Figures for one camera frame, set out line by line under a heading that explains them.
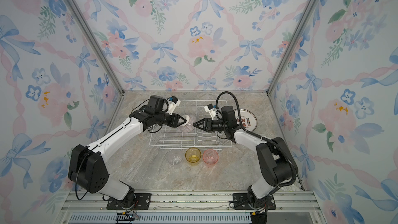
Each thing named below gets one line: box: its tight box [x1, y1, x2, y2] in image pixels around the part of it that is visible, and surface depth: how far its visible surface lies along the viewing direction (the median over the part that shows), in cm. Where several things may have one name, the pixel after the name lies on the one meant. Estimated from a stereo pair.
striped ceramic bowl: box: [179, 114, 196, 133], surface depth 83 cm
